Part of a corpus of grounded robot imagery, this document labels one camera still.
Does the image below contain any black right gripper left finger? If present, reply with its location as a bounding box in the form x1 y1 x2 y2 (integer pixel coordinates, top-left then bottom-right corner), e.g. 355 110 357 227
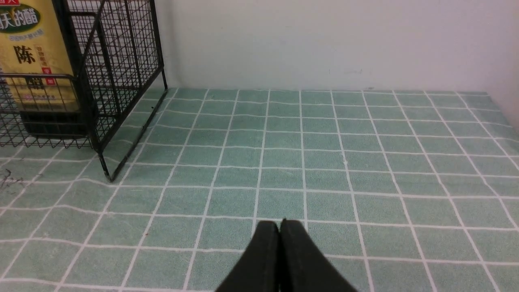
216 221 280 292

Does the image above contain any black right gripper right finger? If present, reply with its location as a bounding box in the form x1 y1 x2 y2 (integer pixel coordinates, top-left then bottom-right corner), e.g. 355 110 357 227
280 219 356 292

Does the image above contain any vinegar bottle gold cap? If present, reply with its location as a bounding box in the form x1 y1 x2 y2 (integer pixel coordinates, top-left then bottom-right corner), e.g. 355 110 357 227
0 0 88 140

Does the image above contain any green checked tablecloth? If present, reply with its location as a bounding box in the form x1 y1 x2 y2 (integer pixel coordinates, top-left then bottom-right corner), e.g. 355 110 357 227
0 88 519 292

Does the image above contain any black wire mesh shelf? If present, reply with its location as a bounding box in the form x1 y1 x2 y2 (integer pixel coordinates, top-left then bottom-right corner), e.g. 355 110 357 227
1 0 167 182

